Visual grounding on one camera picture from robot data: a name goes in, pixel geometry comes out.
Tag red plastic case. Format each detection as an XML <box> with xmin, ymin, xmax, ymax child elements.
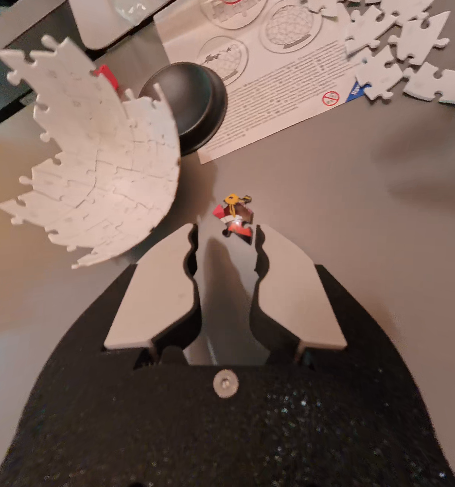
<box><xmin>92</xmin><ymin>64</ymin><xmax>119</xmax><ymax>90</ymax></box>

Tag partly built puzzle ball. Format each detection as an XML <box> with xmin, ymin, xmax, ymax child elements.
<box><xmin>0</xmin><ymin>35</ymin><xmax>182</xmax><ymax>270</ymax></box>

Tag puzzle instruction leaflet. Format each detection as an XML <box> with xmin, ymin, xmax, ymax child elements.
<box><xmin>153</xmin><ymin>0</ymin><xmax>369</xmax><ymax>165</ymax></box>

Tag pile of white puzzle pieces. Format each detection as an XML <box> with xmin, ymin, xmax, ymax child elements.
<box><xmin>300</xmin><ymin>0</ymin><xmax>455</xmax><ymax>105</ymax></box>

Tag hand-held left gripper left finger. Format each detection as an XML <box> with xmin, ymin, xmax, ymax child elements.
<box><xmin>103</xmin><ymin>223</ymin><xmax>202</xmax><ymax>351</ymax></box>

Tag colourful puzzle piece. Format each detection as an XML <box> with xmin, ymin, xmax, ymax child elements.
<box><xmin>212</xmin><ymin>193</ymin><xmax>255</xmax><ymax>245</ymax></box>

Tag black round ball stand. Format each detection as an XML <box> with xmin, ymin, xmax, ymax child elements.
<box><xmin>138</xmin><ymin>62</ymin><xmax>228</xmax><ymax>156</ymax></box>

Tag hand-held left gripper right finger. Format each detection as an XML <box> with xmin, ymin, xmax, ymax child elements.
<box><xmin>249</xmin><ymin>224</ymin><xmax>348</xmax><ymax>353</ymax></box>

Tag clear plastic packaging tray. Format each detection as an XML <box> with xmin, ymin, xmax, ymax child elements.
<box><xmin>68</xmin><ymin>0</ymin><xmax>175</xmax><ymax>51</ymax></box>

